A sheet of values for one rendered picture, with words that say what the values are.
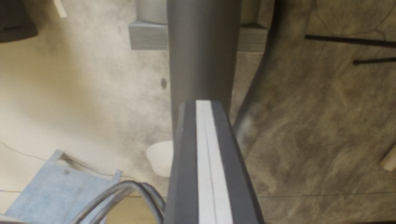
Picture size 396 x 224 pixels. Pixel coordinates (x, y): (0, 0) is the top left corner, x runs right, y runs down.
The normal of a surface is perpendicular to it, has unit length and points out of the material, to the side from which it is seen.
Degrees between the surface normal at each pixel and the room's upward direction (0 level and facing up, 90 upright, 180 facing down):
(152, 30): 0
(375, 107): 0
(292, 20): 13
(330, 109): 0
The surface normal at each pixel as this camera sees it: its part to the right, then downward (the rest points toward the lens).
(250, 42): 0.02, 0.52
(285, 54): -0.20, 0.47
